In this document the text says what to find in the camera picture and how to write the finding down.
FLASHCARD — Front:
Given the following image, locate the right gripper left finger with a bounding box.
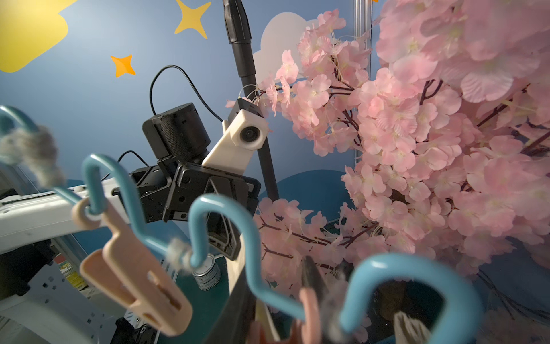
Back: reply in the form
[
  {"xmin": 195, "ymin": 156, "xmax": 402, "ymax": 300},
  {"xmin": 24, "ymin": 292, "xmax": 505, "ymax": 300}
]
[{"xmin": 205, "ymin": 240, "xmax": 256, "ymax": 344}]

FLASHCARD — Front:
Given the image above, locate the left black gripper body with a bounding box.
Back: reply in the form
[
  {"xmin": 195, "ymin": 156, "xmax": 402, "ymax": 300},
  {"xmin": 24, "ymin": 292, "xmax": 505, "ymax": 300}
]
[{"xmin": 130, "ymin": 156, "xmax": 261, "ymax": 223}]

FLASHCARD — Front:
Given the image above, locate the light blue wavy clip hanger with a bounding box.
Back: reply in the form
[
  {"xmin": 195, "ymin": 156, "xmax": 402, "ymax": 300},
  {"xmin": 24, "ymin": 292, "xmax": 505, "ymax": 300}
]
[{"xmin": 1, "ymin": 106, "xmax": 483, "ymax": 343}]

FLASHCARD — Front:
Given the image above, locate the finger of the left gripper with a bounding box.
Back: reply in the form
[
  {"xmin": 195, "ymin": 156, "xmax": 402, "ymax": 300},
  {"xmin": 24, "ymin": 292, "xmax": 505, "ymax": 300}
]
[{"xmin": 205, "ymin": 176, "xmax": 249, "ymax": 260}]

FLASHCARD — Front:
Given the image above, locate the pink clothes clip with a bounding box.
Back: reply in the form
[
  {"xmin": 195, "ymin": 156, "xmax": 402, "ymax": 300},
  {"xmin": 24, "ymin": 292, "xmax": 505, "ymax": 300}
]
[{"xmin": 246, "ymin": 287, "xmax": 323, "ymax": 344}]

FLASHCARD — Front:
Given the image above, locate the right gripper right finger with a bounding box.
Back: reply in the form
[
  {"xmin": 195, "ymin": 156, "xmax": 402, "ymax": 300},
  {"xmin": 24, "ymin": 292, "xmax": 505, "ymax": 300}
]
[{"xmin": 302, "ymin": 256, "xmax": 328, "ymax": 301}]

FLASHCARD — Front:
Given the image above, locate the silver tin can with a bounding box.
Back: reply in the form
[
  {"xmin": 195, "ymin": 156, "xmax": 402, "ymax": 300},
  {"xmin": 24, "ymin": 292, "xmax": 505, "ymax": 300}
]
[{"xmin": 193, "ymin": 254, "xmax": 221, "ymax": 291}]

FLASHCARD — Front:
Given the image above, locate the beige clothes clip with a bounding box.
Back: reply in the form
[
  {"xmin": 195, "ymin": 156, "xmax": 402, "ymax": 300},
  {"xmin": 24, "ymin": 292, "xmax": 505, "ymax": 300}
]
[{"xmin": 80, "ymin": 202, "xmax": 193, "ymax": 336}]

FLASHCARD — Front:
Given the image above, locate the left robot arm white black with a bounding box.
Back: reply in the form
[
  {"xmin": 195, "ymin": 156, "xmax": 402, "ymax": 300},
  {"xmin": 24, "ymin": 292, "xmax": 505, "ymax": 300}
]
[{"xmin": 1, "ymin": 107, "xmax": 192, "ymax": 343}]

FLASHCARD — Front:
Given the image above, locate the pink cherry blossom tree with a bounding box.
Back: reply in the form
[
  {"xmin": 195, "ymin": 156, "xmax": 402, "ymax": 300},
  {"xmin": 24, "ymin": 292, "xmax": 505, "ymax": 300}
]
[{"xmin": 225, "ymin": 0, "xmax": 550, "ymax": 344}]

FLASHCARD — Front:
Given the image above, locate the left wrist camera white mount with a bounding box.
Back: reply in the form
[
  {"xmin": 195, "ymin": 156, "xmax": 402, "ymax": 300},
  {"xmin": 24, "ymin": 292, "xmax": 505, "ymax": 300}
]
[{"xmin": 201, "ymin": 98, "xmax": 269, "ymax": 175}]

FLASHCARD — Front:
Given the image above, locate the black garment rack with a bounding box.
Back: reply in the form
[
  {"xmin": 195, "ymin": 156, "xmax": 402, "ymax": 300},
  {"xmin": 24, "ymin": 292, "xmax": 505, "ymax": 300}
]
[{"xmin": 223, "ymin": 0, "xmax": 279, "ymax": 201}]

